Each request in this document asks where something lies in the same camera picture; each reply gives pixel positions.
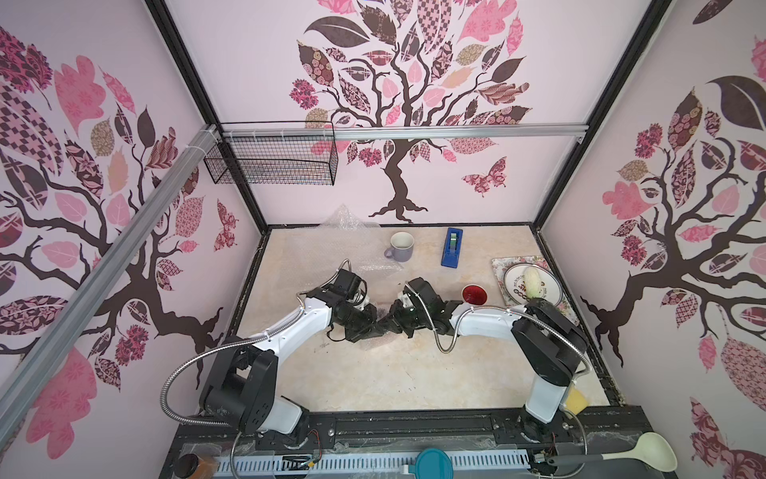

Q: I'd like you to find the rear aluminium frame bar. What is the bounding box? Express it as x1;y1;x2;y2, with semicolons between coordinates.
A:
221;124;588;141

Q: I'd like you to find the cream plastic ladle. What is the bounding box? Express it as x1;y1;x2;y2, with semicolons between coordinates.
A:
546;432;678;473

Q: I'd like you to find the yellow green sponge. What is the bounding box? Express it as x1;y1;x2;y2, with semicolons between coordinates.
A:
561;383;590;416

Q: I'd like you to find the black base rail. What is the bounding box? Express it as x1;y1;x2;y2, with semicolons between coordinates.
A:
159;406;660;478

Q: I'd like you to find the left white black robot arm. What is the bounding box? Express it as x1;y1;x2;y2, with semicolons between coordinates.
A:
199;295;378;435

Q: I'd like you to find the black wire basket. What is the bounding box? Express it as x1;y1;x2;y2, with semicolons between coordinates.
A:
205;120;339;186

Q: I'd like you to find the white mug red inside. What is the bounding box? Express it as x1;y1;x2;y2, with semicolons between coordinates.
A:
461;285;488;305

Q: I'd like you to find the clear bubble wrap sheet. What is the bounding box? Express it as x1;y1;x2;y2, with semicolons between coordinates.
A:
314;205;403;281
363;331;408;349

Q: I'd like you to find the flexible metal conduit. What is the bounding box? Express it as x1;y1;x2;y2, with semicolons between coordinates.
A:
160;261;350;427
434;299;594;387

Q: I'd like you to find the round white plate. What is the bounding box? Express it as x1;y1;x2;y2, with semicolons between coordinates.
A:
503;263;564;307

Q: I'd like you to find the teal round lid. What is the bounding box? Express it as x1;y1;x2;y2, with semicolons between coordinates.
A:
401;448;455;479

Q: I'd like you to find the brown jar black lid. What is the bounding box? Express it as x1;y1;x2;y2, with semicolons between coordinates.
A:
173;453;219;479

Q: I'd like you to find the lavender mug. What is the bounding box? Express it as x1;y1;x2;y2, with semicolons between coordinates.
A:
384;232;415;263

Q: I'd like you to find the white slotted cable duct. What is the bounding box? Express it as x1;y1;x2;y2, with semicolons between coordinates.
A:
213;449;530;478

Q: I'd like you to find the left flexible metal conduit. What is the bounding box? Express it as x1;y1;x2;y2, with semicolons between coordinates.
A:
160;261;350;427

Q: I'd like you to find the aluminium frame bar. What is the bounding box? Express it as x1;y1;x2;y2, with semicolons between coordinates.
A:
1;125;219;445
221;124;588;141

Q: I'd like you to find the white artificial rose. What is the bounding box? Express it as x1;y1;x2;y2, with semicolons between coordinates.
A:
523;265;546;299

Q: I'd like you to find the left aluminium frame bar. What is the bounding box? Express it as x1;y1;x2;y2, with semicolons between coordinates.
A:
1;125;219;445

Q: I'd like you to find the blue tape dispenser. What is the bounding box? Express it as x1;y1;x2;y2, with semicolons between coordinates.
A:
441;228;463;269

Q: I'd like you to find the right flexible metal conduit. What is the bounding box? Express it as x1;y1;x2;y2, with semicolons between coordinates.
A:
434;299;594;387

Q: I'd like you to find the floral square placemat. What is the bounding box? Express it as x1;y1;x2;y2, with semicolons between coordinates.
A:
491;255;580;325

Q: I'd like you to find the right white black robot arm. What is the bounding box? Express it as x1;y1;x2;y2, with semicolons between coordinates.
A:
379;277;592;425

